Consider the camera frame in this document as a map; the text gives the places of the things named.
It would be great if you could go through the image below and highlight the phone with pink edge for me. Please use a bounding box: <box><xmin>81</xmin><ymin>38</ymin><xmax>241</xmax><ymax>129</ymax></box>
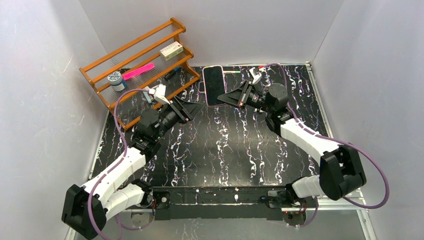
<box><xmin>202</xmin><ymin>65</ymin><xmax>226</xmax><ymax>107</ymax></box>

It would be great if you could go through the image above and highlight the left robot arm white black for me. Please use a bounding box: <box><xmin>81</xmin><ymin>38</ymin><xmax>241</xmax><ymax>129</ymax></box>
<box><xmin>61</xmin><ymin>96</ymin><xmax>205</xmax><ymax>240</ymax></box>

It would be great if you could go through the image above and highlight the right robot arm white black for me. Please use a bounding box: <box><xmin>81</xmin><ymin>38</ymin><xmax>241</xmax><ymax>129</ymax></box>
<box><xmin>218</xmin><ymin>82</ymin><xmax>367</xmax><ymax>204</ymax></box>

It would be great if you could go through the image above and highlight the white green pen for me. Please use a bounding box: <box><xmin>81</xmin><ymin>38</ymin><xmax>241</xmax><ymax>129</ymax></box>
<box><xmin>223</xmin><ymin>70</ymin><xmax>241</xmax><ymax>74</ymax></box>

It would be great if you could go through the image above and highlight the black marker with blue cap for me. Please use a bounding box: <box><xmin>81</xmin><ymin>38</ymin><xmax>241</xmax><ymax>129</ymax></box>
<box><xmin>163</xmin><ymin>66</ymin><xmax>180</xmax><ymax>81</ymax></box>

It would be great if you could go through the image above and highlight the orange wooden shelf rack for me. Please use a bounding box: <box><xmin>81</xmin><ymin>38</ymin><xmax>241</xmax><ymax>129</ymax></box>
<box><xmin>79</xmin><ymin>17</ymin><xmax>200</xmax><ymax>113</ymax></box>

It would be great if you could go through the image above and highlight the neon pink flat strip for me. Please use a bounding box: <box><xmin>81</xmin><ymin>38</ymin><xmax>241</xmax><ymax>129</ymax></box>
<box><xmin>122</xmin><ymin>63</ymin><xmax>155</xmax><ymax>81</ymax></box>

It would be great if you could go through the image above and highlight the white box with red label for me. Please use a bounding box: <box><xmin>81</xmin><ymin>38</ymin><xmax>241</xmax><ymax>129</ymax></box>
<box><xmin>159</xmin><ymin>41</ymin><xmax>184</xmax><ymax>61</ymax></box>

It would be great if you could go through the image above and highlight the white jar patterned lid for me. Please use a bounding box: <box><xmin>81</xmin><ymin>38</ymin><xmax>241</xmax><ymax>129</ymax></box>
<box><xmin>107</xmin><ymin>71</ymin><xmax>127</xmax><ymax>92</ymax></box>

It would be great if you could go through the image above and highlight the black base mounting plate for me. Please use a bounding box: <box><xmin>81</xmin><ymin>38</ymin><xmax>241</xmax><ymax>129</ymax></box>
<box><xmin>120</xmin><ymin>186</ymin><xmax>319</xmax><ymax>222</ymax></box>

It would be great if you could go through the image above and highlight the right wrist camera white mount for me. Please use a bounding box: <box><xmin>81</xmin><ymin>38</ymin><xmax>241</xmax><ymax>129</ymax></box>
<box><xmin>248</xmin><ymin>67</ymin><xmax>262</xmax><ymax>86</ymax></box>

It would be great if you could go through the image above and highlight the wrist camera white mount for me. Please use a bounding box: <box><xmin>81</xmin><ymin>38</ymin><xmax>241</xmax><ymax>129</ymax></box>
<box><xmin>248</xmin><ymin>67</ymin><xmax>262</xmax><ymax>86</ymax></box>
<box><xmin>148</xmin><ymin>83</ymin><xmax>170</xmax><ymax>105</ymax></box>

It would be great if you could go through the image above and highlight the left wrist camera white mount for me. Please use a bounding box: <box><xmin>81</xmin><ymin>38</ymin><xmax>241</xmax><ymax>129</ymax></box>
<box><xmin>148</xmin><ymin>83</ymin><xmax>170</xmax><ymax>105</ymax></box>

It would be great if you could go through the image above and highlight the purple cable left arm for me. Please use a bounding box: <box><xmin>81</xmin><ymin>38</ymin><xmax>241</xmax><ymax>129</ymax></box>
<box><xmin>87</xmin><ymin>88</ymin><xmax>157</xmax><ymax>240</ymax></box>

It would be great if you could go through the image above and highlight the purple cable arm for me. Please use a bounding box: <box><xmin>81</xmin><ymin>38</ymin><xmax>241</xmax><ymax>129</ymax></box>
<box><xmin>259</xmin><ymin>62</ymin><xmax>390</xmax><ymax>228</ymax></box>
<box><xmin>87</xmin><ymin>88</ymin><xmax>157</xmax><ymax>240</ymax></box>

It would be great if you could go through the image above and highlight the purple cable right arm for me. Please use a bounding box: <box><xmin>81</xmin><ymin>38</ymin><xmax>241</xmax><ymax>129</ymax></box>
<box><xmin>259</xmin><ymin>62</ymin><xmax>390</xmax><ymax>228</ymax></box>

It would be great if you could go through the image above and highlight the aluminium rail frame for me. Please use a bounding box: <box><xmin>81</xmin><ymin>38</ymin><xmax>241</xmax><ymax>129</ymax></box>
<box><xmin>64</xmin><ymin>61</ymin><xmax>379</xmax><ymax>240</ymax></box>

